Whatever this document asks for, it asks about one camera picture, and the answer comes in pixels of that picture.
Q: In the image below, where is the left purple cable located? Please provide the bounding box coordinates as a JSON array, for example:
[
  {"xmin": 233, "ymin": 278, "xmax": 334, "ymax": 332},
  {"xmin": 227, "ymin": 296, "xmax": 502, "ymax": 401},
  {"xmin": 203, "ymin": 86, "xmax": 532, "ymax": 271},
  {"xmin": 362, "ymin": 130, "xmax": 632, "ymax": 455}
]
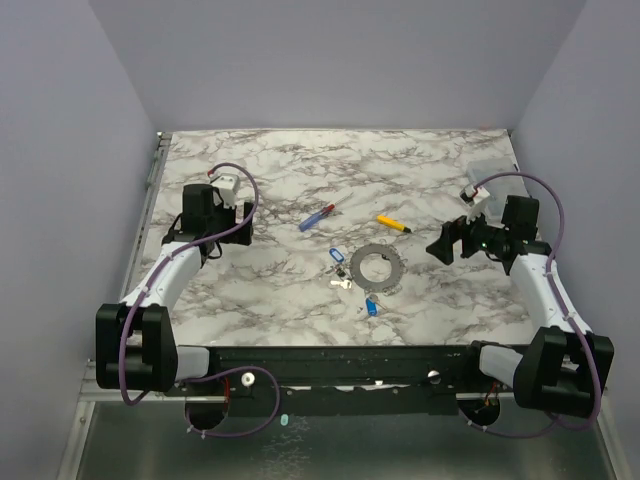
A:
[{"xmin": 119, "ymin": 163, "xmax": 282, "ymax": 441}]

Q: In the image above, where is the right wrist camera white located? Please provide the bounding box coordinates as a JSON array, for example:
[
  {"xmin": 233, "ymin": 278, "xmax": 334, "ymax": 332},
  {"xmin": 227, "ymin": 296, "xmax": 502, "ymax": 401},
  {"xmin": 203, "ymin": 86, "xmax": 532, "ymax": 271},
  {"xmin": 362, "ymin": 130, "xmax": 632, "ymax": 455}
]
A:
[{"xmin": 460, "ymin": 184, "xmax": 491, "ymax": 224}]

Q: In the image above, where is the round metal keyring disc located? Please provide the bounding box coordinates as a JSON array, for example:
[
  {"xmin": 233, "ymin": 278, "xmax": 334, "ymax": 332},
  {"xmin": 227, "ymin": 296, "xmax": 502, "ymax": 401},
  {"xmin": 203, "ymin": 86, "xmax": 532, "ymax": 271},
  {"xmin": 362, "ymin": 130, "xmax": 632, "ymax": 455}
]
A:
[{"xmin": 349, "ymin": 243, "xmax": 405, "ymax": 294}]

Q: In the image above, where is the blue red screwdriver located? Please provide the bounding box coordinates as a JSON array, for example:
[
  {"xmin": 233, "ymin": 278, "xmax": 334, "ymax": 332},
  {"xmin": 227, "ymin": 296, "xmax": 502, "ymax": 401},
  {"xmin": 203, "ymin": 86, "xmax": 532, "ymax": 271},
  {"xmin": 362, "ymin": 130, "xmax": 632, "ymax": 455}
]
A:
[{"xmin": 298, "ymin": 193, "xmax": 352, "ymax": 232}]

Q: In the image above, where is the clear plastic box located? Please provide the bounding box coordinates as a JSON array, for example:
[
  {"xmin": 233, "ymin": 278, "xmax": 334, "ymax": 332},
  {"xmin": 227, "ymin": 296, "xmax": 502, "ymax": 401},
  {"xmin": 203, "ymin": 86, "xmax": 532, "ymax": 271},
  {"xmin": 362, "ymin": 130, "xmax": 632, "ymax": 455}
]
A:
[{"xmin": 467, "ymin": 157, "xmax": 529, "ymax": 224}]

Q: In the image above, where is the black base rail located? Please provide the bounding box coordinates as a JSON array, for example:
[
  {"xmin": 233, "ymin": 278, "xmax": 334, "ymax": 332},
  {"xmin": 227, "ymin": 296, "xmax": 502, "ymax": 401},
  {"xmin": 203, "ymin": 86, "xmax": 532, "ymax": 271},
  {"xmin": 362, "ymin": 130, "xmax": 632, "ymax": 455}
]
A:
[{"xmin": 164, "ymin": 343, "xmax": 521, "ymax": 417}]

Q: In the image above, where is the silver key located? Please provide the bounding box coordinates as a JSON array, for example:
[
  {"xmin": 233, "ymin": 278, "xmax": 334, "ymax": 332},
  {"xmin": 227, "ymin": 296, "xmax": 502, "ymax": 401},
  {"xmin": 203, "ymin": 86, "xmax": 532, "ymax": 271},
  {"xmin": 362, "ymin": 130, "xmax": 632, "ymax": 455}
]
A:
[{"xmin": 330, "ymin": 279, "xmax": 352, "ymax": 290}]

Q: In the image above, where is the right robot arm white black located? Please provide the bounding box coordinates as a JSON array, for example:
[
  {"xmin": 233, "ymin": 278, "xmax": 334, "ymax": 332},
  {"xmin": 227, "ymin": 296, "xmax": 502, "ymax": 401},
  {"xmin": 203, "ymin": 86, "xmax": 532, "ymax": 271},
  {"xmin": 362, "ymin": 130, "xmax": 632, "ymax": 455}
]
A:
[{"xmin": 426, "ymin": 195, "xmax": 614, "ymax": 418}]

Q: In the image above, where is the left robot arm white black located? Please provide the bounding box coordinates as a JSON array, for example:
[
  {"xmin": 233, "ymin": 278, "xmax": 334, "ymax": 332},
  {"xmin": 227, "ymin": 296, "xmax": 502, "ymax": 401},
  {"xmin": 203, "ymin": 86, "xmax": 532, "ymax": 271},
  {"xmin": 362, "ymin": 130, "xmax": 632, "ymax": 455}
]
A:
[{"xmin": 96, "ymin": 174, "xmax": 254, "ymax": 395}]

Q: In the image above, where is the black key fob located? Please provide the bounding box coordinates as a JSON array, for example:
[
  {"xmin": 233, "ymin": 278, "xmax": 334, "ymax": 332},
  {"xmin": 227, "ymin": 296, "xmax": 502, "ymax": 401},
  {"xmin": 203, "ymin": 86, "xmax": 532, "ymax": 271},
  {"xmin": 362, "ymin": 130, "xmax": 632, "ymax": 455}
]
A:
[{"xmin": 325, "ymin": 265, "xmax": 347, "ymax": 279}]

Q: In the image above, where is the aluminium frame rail left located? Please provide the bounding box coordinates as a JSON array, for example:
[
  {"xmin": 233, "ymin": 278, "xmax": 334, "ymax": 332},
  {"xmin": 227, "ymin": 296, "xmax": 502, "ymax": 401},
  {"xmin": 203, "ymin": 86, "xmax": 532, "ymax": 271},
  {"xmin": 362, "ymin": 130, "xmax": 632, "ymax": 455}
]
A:
[{"xmin": 116, "ymin": 132, "xmax": 173, "ymax": 304}]

